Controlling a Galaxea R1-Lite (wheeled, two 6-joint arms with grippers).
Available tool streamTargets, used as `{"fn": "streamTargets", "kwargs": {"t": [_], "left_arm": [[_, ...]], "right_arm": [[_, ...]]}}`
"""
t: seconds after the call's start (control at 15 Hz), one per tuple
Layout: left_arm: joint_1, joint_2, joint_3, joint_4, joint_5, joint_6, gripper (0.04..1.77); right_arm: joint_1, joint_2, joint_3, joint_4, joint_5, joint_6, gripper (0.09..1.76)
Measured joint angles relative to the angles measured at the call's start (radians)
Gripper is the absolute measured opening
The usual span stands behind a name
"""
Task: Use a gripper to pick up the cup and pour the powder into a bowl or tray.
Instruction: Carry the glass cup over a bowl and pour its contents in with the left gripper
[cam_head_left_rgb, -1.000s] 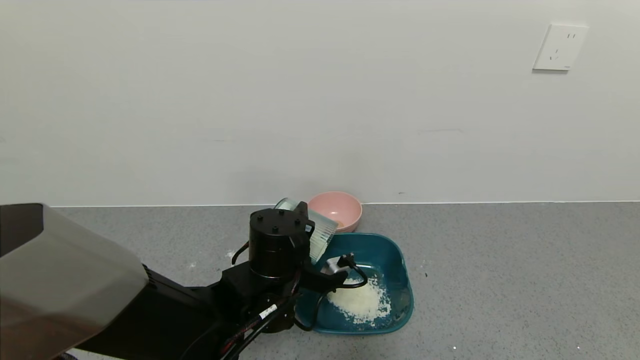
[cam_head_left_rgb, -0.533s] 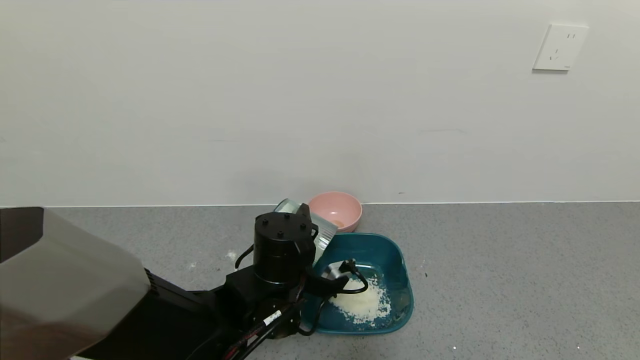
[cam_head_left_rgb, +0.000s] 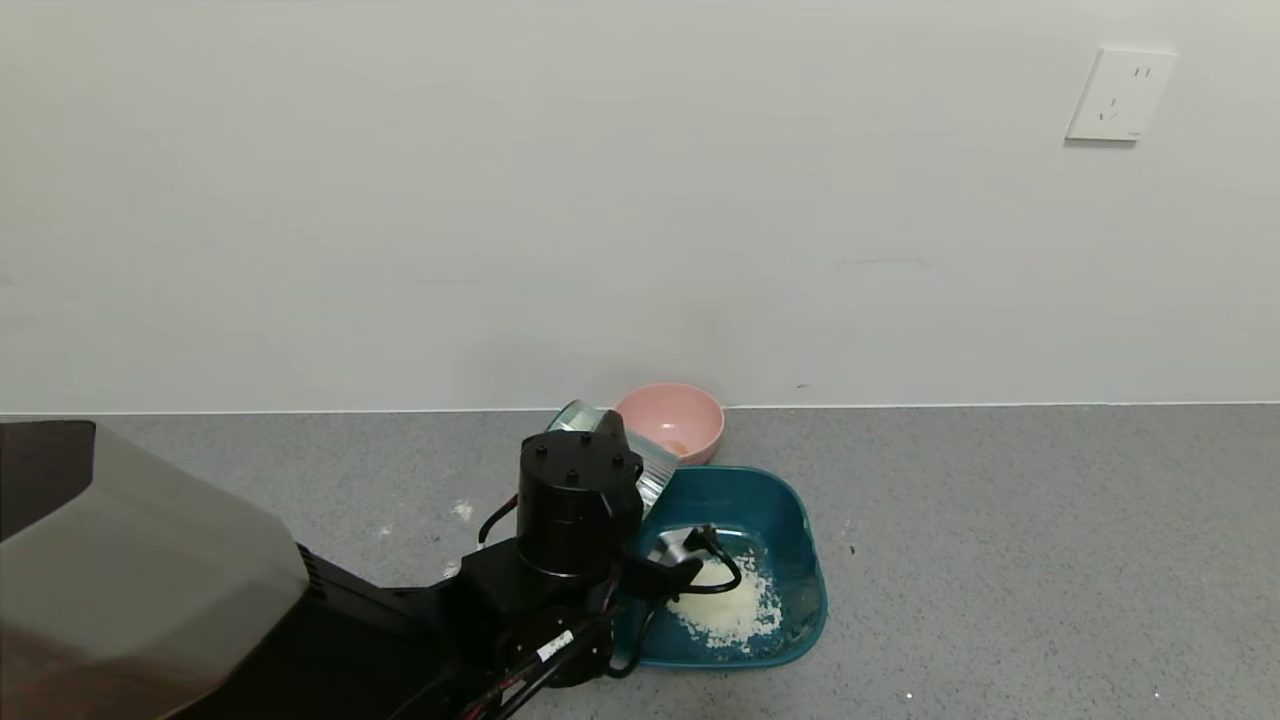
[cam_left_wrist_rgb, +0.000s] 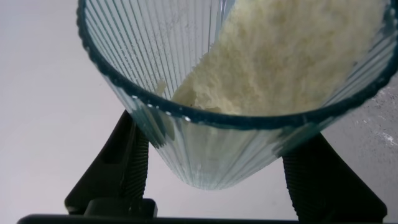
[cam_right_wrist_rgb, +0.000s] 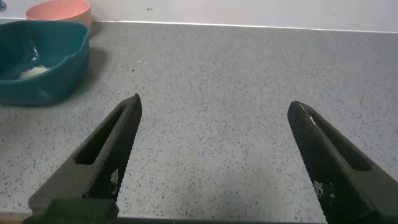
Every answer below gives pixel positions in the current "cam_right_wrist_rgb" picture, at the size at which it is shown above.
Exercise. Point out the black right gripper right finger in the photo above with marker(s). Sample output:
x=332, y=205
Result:
x=342, y=186

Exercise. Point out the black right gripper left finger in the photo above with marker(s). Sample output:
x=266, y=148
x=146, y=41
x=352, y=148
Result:
x=102, y=177

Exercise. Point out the white powder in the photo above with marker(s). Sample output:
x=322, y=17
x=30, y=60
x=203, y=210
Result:
x=34, y=72

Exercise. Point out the clear ribbed plastic cup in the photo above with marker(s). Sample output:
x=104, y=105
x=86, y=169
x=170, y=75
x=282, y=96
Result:
x=2, y=4

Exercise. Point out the teal square plastic tray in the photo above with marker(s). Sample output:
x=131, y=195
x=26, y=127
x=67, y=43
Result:
x=62, y=77

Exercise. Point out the pink bowl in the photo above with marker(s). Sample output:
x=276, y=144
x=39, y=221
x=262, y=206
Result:
x=59, y=11

